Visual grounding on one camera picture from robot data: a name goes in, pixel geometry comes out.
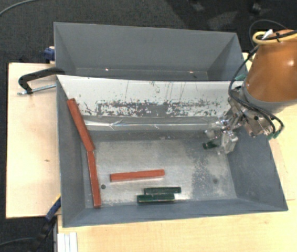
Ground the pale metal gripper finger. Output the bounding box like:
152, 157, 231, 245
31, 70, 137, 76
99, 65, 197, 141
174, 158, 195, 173
204, 118, 227, 139
217, 130, 240, 155

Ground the dark green flat block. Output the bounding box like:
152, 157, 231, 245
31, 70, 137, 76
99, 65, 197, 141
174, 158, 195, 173
143, 186, 183, 195
136, 193, 176, 204

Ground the red-brown flat block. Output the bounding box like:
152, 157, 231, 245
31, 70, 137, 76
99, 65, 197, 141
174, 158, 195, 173
109, 169, 166, 183
66, 98, 96, 152
86, 150, 102, 208

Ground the grey metal bin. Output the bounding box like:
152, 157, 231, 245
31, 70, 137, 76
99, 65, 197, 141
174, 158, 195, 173
53, 22, 289, 228

